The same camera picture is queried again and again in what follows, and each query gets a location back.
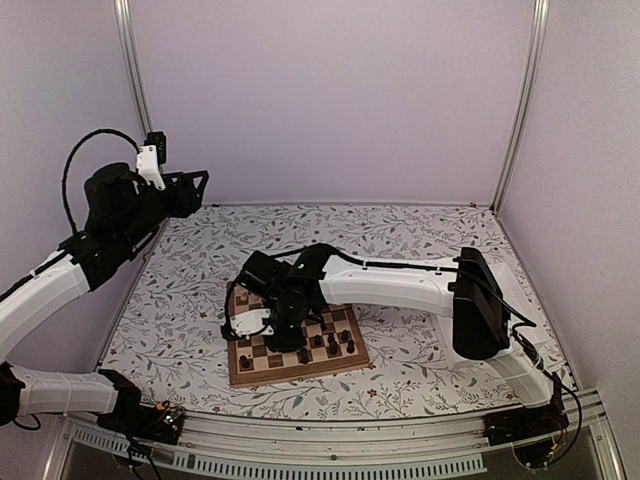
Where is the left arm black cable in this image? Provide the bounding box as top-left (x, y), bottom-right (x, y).
top-left (59, 128), bottom-right (144, 236)

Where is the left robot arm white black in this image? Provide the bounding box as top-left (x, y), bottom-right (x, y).
top-left (1, 162), bottom-right (209, 434)

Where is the dark rook corner piece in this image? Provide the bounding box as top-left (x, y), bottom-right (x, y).
top-left (239, 356), bottom-right (253, 371)

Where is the white plastic tray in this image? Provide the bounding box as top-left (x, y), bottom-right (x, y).
top-left (433, 263), bottom-right (550, 369)

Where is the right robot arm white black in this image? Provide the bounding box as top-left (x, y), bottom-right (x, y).
top-left (225, 244), bottom-right (558, 436)

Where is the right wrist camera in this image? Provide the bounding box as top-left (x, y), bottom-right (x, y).
top-left (221, 308), bottom-right (274, 341)

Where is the white chess piece row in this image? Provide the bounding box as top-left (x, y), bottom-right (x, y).
top-left (235, 292), bottom-right (263, 309)

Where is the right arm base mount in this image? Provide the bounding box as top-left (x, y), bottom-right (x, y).
top-left (482, 404), bottom-right (569, 469)

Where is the floral patterned table mat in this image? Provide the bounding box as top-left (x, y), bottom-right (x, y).
top-left (102, 205), bottom-right (523, 420)

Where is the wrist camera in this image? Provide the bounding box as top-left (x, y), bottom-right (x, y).
top-left (136, 131), bottom-right (166, 191)
top-left (221, 308), bottom-right (274, 341)

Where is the aluminium front rail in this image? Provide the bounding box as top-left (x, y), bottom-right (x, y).
top-left (43, 389), bottom-right (629, 479)

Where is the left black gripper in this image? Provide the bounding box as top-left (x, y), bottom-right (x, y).
top-left (115, 169), bottom-right (208, 251)

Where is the dark king piece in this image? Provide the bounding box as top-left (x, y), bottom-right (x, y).
top-left (298, 349), bottom-right (310, 364)

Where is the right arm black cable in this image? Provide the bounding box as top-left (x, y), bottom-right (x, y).
top-left (454, 267), bottom-right (539, 331)

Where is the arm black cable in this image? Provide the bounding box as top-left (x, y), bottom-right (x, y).
top-left (454, 267), bottom-right (539, 331)
top-left (59, 128), bottom-right (144, 236)

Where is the wooden chess board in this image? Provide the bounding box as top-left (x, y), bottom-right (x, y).
top-left (228, 305), bottom-right (374, 388)

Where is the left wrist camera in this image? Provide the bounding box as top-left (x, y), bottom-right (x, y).
top-left (136, 131), bottom-right (166, 191)

